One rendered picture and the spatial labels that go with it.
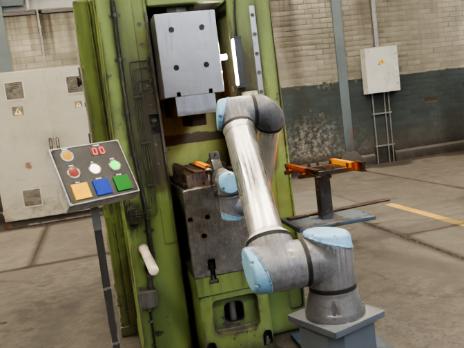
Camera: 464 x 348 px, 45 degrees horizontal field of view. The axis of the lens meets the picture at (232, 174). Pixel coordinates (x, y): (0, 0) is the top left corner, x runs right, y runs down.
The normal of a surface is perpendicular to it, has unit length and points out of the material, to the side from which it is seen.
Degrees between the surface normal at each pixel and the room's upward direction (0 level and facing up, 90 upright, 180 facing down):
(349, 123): 90
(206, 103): 90
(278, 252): 52
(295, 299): 90
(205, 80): 90
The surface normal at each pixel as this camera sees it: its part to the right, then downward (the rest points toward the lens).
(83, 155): 0.49, -0.48
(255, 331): 0.26, 0.08
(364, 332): 0.56, 0.04
